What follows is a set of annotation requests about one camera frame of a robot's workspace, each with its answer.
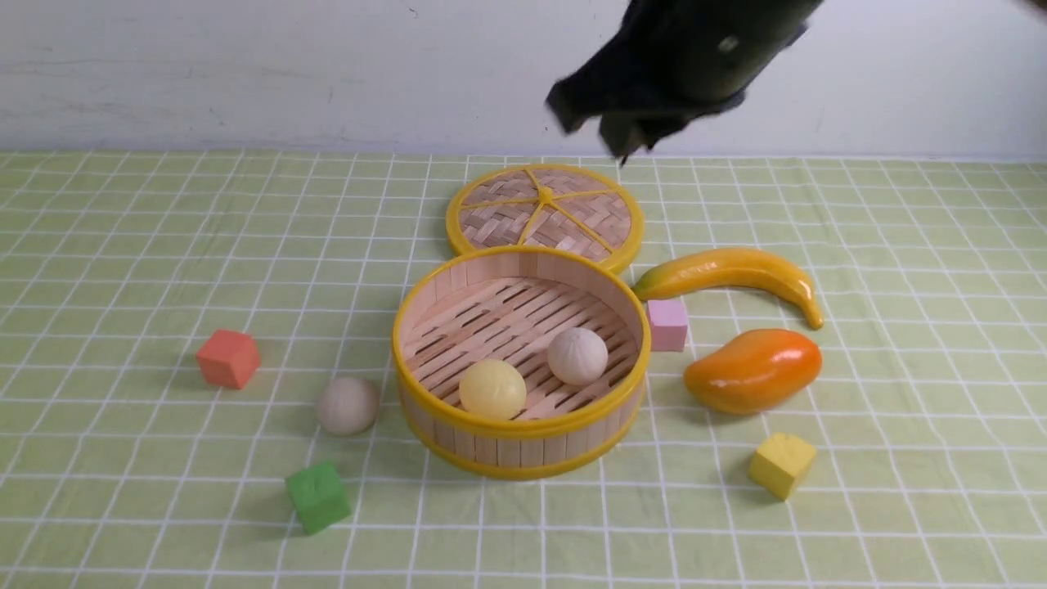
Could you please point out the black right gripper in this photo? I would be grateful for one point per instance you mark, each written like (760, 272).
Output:
(677, 56)

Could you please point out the white bun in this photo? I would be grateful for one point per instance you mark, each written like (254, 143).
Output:
(347, 406)
(577, 356)

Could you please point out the yellow bun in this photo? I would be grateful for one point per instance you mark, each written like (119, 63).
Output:
(493, 389)

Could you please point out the woven bamboo steamer lid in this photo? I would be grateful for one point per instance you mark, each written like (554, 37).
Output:
(558, 206)

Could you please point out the bamboo steamer tray yellow rim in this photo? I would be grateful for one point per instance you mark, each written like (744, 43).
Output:
(508, 303)

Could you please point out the yellow toy banana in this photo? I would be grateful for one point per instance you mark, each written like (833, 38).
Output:
(746, 268)

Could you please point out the orange toy mango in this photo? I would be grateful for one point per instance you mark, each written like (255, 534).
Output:
(756, 371)

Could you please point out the yellow cube block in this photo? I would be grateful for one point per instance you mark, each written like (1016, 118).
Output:
(781, 463)

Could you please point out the red cube block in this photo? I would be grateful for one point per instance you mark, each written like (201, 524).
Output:
(228, 359)

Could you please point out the green cube block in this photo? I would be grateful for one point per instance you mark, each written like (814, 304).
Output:
(318, 497)

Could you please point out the green checkered tablecloth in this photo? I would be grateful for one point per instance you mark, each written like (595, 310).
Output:
(122, 468)

